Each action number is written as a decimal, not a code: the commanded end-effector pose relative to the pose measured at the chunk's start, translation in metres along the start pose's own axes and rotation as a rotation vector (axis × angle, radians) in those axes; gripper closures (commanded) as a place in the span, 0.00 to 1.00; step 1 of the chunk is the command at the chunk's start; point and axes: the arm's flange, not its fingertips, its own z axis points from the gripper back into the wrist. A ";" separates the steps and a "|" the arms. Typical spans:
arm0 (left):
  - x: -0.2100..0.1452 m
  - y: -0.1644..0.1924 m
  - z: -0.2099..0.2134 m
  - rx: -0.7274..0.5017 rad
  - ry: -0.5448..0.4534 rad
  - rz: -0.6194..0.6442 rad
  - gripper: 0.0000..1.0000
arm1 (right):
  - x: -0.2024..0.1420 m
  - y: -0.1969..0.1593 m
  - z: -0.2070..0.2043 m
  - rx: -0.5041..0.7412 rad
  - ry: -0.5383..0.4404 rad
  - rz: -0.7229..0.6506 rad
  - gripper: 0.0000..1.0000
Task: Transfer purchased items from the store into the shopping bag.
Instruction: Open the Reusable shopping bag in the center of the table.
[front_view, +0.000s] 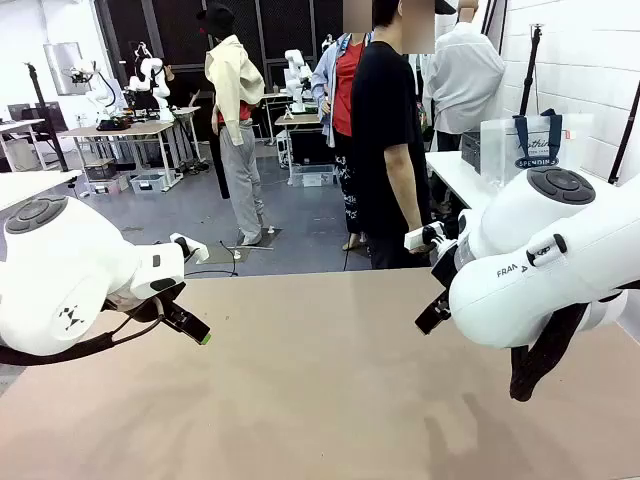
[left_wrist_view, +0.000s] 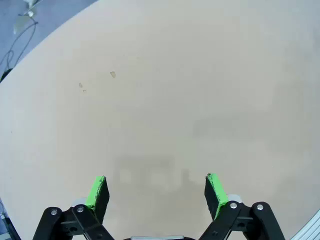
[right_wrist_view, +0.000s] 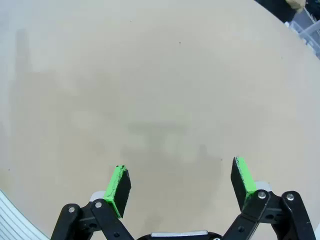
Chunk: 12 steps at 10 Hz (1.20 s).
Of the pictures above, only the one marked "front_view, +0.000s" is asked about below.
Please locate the clear plastic storage bin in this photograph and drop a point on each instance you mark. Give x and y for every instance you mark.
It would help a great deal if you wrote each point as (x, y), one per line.
(312, 175)
(149, 183)

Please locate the slanted black stand leg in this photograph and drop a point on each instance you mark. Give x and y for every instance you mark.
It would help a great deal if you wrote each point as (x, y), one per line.
(625, 135)

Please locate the person in cream jacket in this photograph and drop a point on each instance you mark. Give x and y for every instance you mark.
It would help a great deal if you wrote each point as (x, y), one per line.
(237, 130)

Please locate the wide white side table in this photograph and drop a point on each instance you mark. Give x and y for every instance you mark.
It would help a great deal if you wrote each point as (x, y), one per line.
(455, 175)

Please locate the person in black T-shirt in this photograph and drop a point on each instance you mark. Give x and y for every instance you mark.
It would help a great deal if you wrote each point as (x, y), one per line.
(385, 125)

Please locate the small wooden top table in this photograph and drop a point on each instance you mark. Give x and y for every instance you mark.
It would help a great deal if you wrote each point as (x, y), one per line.
(300, 120)

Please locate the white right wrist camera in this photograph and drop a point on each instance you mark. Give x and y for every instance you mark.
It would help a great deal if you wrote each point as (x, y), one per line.
(415, 239)

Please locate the person right forearm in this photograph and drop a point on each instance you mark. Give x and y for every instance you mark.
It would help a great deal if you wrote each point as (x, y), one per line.
(405, 195)

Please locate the small white background robot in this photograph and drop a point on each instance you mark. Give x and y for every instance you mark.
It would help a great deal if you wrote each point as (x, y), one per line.
(296, 80)

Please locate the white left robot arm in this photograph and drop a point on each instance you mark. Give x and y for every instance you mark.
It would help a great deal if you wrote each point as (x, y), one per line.
(50, 260)

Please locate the white height-adjustable desk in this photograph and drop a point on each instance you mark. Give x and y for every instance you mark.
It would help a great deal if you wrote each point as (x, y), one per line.
(30, 185)

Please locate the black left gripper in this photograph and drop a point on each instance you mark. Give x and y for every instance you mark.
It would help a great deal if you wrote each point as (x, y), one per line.
(150, 312)

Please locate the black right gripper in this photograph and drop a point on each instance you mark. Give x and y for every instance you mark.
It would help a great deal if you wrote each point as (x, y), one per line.
(442, 267)

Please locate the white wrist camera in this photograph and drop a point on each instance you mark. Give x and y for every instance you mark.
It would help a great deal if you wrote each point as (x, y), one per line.
(192, 248)
(415, 239)

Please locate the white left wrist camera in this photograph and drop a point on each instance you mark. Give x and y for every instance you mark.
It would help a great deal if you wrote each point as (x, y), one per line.
(192, 248)

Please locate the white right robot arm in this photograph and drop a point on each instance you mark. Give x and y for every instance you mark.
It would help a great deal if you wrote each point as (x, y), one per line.
(525, 240)

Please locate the wooden top workbench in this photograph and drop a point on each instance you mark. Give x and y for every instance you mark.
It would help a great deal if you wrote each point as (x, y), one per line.
(117, 131)

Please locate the black tripod with clamp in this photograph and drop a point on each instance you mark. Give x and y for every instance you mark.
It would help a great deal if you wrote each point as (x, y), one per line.
(47, 120)

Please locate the grey wall board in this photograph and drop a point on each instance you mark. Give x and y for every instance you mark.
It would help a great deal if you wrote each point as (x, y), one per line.
(62, 67)

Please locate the white black background robot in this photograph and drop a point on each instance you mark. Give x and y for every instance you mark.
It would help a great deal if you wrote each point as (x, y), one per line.
(147, 80)

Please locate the black tripod pole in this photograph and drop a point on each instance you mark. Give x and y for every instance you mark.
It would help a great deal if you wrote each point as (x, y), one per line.
(530, 70)

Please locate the person in white shirt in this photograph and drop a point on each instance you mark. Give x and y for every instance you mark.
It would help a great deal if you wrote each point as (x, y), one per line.
(462, 80)

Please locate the person in red shirt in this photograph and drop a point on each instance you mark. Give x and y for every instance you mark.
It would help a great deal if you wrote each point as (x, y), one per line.
(345, 95)

